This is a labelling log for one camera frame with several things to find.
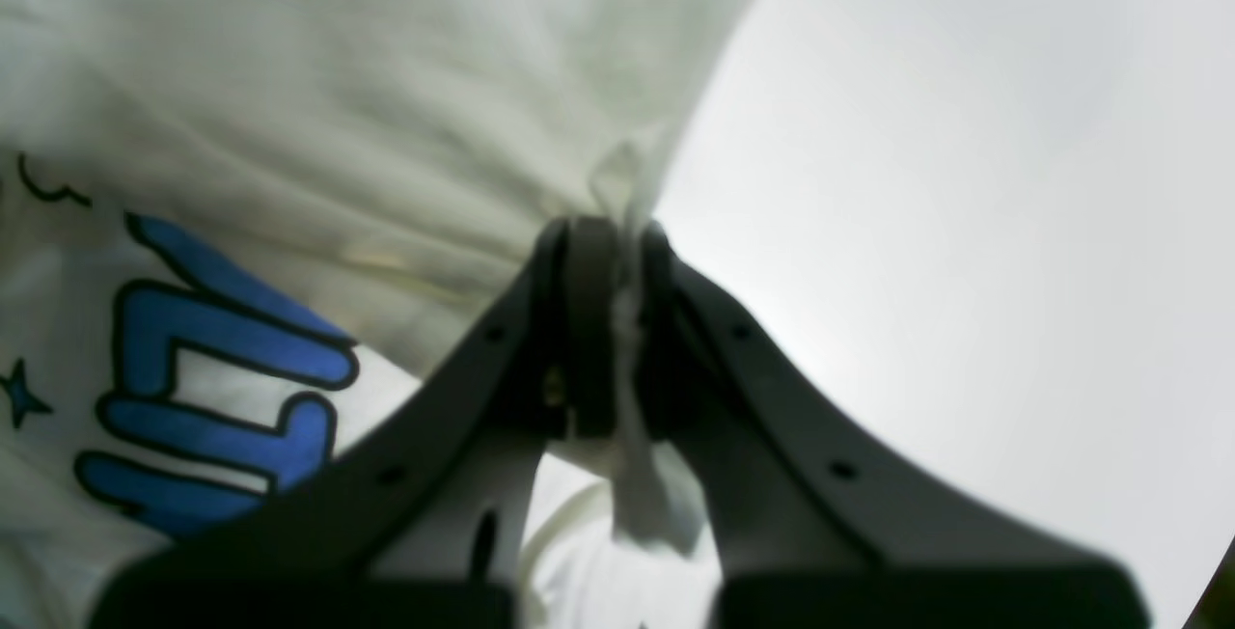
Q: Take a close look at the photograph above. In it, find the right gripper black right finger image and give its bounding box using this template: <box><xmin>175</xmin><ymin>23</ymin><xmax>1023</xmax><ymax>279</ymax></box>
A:
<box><xmin>637</xmin><ymin>225</ymin><xmax>1150</xmax><ymax>628</ymax></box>

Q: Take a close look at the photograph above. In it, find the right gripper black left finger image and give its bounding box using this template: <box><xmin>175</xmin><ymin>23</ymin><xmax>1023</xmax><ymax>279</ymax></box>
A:
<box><xmin>90</xmin><ymin>217</ymin><xmax>620</xmax><ymax>628</ymax></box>

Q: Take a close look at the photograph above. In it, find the white printed T-shirt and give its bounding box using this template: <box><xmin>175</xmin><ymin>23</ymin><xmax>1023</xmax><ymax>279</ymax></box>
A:
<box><xmin>2</xmin><ymin>0</ymin><xmax>753</xmax><ymax>628</ymax></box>

